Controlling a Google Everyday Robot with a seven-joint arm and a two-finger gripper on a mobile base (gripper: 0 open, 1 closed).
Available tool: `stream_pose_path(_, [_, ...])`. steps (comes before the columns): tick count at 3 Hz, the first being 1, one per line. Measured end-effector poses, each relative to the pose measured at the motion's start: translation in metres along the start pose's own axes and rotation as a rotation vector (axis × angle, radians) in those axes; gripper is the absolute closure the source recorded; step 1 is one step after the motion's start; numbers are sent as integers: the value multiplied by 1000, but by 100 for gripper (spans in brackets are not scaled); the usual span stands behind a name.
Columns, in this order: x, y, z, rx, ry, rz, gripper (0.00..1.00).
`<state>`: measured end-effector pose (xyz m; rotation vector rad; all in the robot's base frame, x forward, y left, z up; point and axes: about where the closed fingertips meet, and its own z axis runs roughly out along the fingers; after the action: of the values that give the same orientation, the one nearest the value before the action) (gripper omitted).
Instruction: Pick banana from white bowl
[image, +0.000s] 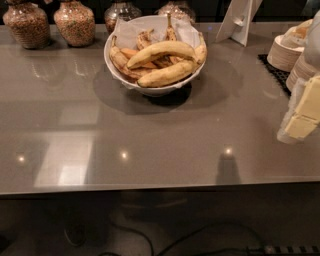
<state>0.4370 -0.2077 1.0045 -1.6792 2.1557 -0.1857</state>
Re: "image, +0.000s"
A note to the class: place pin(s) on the glass jar of cereal left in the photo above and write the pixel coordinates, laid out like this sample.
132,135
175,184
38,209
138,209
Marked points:
27,23

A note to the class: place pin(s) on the glass jar of colourful cereal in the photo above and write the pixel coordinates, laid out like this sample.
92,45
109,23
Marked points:
75,22

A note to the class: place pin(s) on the white sign stand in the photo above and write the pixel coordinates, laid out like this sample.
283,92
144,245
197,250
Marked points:
237,20

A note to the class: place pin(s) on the paper plate stack back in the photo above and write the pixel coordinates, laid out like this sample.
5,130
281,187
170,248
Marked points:
287,48

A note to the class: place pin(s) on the black rubber mat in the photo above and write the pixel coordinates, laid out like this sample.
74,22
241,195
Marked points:
279,75

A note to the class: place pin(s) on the paper plate stack front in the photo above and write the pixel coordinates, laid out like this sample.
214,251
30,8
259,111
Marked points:
302,70

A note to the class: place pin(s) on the right edge banana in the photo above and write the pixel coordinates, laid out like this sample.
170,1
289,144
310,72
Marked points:
201,50

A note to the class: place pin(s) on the white paper bowl liner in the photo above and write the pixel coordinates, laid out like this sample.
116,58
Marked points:
127,31

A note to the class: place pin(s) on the small back banana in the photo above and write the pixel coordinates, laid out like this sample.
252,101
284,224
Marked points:
144,39

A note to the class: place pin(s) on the yellow banana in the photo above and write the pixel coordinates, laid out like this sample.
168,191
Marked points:
168,75
160,49

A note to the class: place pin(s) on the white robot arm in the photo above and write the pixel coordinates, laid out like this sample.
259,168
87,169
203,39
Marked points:
312,48

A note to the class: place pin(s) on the black power strip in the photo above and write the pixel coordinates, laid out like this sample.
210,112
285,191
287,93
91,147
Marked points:
284,251

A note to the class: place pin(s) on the paper plate stack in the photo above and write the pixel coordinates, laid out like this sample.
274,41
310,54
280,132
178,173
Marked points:
302,70
287,48

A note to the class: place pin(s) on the upright back banana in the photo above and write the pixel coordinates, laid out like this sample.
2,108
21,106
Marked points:
170,32

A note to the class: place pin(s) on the orange banana piece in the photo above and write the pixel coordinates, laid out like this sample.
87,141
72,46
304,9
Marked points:
129,53

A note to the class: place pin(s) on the white ceramic bowl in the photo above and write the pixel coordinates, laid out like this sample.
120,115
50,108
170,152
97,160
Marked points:
162,62

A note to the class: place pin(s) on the left spotted banana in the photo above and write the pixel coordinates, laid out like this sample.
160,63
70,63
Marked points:
119,60

